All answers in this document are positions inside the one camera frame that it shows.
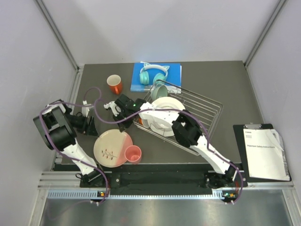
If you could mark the orange mug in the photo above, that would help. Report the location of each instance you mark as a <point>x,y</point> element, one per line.
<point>115,84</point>

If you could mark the black clipboard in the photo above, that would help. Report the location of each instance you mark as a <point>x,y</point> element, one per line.
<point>238,131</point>

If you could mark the blue book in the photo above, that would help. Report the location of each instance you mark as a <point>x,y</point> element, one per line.
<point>174,78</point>

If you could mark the white paper sheet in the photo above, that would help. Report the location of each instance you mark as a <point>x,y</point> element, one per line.
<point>265,154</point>

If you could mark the white blue-rimmed plate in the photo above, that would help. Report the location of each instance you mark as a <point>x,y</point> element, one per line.
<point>164,103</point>

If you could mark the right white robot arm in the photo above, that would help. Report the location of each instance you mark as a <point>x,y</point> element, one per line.
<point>187,130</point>

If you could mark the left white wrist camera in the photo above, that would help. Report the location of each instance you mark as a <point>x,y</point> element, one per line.
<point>86,108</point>

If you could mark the chrome wire dish rack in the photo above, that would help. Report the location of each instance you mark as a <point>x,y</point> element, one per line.
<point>206,110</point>

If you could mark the mint green bowl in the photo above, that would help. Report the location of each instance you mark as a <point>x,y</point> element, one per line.
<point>158,92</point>

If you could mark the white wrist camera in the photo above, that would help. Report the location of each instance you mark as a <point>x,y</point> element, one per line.
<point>86,108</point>
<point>113,107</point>

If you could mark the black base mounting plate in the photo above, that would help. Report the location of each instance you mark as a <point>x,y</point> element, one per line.
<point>160,179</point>

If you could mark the pink cream floral plate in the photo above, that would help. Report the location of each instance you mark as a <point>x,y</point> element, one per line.
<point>109,148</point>

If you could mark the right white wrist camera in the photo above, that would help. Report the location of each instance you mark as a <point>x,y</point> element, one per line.
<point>113,107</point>

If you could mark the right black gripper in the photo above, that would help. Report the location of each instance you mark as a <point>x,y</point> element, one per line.
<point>122,126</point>

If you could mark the grey slotted cable duct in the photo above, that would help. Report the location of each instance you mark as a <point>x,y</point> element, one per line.
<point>84,194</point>

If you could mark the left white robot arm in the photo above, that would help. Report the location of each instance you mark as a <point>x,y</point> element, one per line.
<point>59,123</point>

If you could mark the pink plastic cup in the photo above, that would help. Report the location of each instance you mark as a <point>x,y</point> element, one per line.
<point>133,154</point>

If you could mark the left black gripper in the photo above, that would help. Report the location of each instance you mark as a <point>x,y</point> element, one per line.
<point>90,129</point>

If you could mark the teal cat-ear headphones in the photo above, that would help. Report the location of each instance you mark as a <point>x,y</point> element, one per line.
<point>161,75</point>

